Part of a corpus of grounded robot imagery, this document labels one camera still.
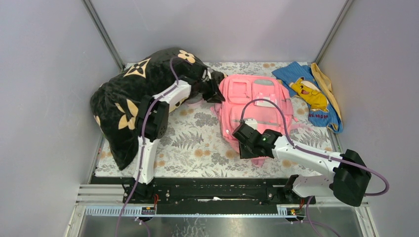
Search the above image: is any pink student backpack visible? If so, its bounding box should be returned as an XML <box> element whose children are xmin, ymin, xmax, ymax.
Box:
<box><xmin>198</xmin><ymin>74</ymin><xmax>306</xmax><ymax>152</ymax></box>

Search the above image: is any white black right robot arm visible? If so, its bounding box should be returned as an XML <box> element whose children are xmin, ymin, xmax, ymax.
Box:
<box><xmin>232</xmin><ymin>122</ymin><xmax>372</xmax><ymax>207</ymax></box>

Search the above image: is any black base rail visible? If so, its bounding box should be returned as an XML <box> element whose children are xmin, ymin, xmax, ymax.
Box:
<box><xmin>90</xmin><ymin>176</ymin><xmax>352</xmax><ymax>217</ymax></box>

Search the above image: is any black pillow with beige flowers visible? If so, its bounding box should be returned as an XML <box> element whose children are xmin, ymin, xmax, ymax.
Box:
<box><xmin>90</xmin><ymin>47</ymin><xmax>205</xmax><ymax>170</ymax></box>

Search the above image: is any blue Pokemon t-shirt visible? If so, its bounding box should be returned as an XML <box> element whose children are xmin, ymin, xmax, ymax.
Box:
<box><xmin>272</xmin><ymin>62</ymin><xmax>343</xmax><ymax>133</ymax></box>

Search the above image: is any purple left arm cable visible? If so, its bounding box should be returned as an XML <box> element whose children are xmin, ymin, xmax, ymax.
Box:
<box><xmin>114</xmin><ymin>56</ymin><xmax>194</xmax><ymax>237</ymax></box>

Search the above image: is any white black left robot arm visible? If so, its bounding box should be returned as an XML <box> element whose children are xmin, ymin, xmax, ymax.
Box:
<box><xmin>133</xmin><ymin>62</ymin><xmax>226</xmax><ymax>203</ymax></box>

